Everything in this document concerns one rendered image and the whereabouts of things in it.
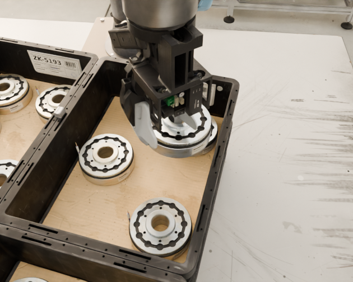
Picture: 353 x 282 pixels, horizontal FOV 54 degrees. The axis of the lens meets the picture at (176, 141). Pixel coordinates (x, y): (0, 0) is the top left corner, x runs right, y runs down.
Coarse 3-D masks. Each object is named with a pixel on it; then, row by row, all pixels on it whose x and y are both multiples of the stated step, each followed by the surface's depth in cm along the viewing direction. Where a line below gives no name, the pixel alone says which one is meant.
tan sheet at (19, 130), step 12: (36, 84) 83; (48, 84) 83; (36, 96) 80; (24, 108) 78; (0, 120) 75; (12, 120) 75; (24, 120) 75; (36, 120) 75; (12, 132) 73; (24, 132) 73; (36, 132) 73; (0, 144) 71; (12, 144) 71; (24, 144) 71; (0, 156) 69; (12, 156) 69
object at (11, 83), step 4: (4, 80) 78; (8, 80) 78; (0, 84) 78; (8, 84) 78; (12, 84) 77; (8, 88) 76; (12, 88) 76; (0, 92) 76; (4, 92) 76; (8, 92) 76
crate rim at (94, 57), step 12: (36, 48) 76; (48, 48) 75; (60, 48) 75; (96, 60) 73; (84, 72) 70; (72, 96) 66; (48, 120) 62; (48, 132) 60; (36, 144) 58; (24, 156) 57; (12, 180) 54; (0, 192) 52
